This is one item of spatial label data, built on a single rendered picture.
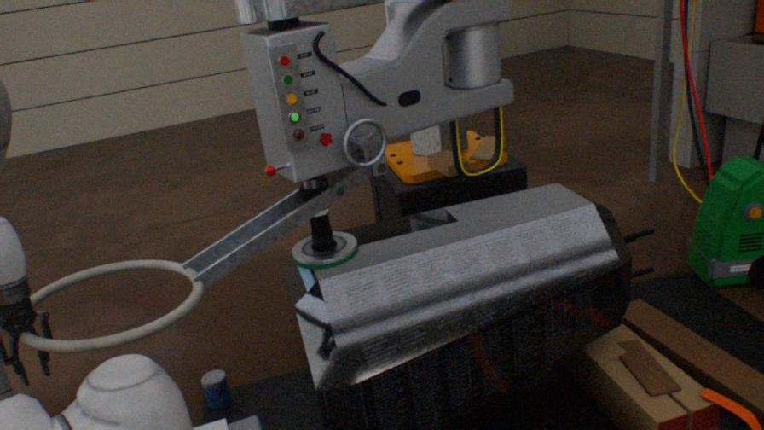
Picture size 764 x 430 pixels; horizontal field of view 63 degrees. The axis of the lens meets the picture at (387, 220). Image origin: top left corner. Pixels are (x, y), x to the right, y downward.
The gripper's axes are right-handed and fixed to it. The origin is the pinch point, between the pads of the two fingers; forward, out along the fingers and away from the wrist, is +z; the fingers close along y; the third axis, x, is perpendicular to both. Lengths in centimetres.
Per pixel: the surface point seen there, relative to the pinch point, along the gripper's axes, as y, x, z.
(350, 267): 83, -32, -5
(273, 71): 68, -25, -67
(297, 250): 79, -11, -7
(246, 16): 68, -16, -81
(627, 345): 170, -87, 45
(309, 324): 66, -30, 8
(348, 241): 92, -22, -8
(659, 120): 377, -16, 11
